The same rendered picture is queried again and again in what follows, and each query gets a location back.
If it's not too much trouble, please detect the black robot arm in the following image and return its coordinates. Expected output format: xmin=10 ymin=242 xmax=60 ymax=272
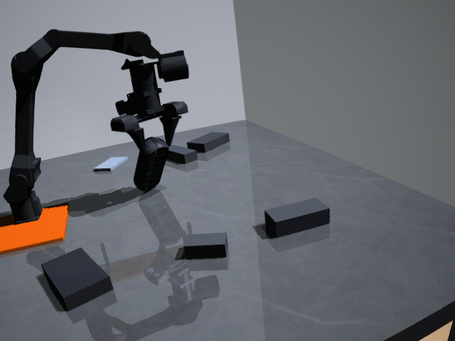
xmin=4 ymin=29 xmax=189 ymax=225

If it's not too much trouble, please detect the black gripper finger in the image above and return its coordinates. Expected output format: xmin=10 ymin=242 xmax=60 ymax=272
xmin=126 ymin=128 xmax=147 ymax=155
xmin=159 ymin=116 xmax=182 ymax=146

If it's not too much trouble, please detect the dark grey switch panel with green rocker switches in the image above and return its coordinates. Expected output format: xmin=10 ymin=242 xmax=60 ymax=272
xmin=134 ymin=137 xmax=169 ymax=192

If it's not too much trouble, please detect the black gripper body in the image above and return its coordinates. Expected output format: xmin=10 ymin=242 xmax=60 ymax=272
xmin=110 ymin=84 xmax=189 ymax=133

